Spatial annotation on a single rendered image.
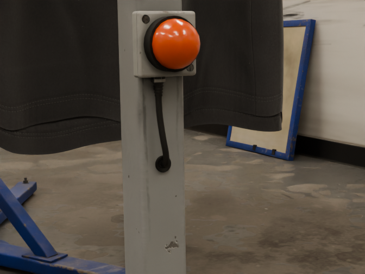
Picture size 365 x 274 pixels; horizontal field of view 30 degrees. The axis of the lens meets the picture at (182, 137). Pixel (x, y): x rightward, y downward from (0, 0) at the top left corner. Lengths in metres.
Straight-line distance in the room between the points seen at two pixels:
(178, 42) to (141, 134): 0.08
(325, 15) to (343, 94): 0.42
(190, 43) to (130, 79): 0.07
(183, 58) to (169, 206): 0.13
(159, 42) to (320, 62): 3.19
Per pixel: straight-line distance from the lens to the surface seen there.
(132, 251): 0.57
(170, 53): 0.50
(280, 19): 0.95
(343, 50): 3.54
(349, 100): 3.52
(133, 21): 0.52
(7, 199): 2.02
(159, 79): 0.52
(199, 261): 2.05
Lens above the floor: 0.65
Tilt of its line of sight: 8 degrees down
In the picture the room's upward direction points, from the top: 1 degrees counter-clockwise
